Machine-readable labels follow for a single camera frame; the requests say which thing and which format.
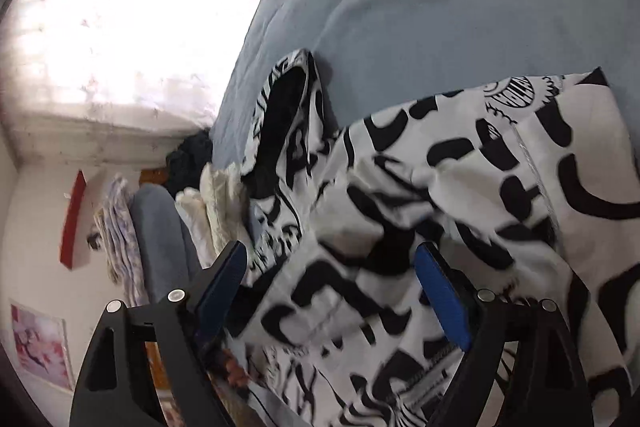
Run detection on red wall shelf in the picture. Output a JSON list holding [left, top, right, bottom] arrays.
[[60, 170, 87, 269]]

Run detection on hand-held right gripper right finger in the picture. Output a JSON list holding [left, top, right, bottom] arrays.
[[415, 242, 598, 427]]

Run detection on black and white printed jacket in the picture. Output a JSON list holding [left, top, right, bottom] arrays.
[[220, 49, 640, 427]]

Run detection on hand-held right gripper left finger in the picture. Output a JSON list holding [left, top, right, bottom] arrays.
[[69, 241, 249, 427]]

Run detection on white floral sheer curtain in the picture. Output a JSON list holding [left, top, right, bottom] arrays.
[[0, 0, 311, 138]]

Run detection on blue bed sheet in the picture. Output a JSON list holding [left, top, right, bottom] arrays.
[[210, 0, 640, 158]]

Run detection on grey blue pillow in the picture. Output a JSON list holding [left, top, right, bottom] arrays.
[[130, 184, 201, 308]]

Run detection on cream puffer jacket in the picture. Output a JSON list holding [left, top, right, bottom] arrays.
[[175, 162, 251, 268]]

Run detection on purple floral folded blanket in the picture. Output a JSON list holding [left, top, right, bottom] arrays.
[[92, 174, 151, 308]]

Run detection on pink wall poster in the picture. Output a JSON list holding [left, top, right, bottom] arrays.
[[10, 302, 76, 392]]

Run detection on black clothing pile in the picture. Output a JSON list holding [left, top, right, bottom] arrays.
[[165, 129, 216, 198]]

